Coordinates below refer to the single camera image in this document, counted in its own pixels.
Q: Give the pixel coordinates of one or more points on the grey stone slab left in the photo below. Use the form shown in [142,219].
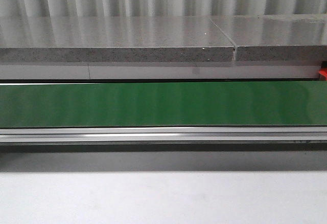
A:
[113,39]

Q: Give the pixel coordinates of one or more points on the grey stone slab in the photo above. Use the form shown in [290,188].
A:
[290,38]
[113,39]

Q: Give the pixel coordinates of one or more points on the green conveyor belt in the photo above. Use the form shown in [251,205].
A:
[164,104]

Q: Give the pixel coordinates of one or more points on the grey stone slab right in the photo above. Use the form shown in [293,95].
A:
[290,38]

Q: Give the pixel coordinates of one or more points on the red plastic tray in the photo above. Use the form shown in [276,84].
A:
[323,74]

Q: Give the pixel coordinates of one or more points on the aluminium conveyor side rail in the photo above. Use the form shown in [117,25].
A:
[170,138]

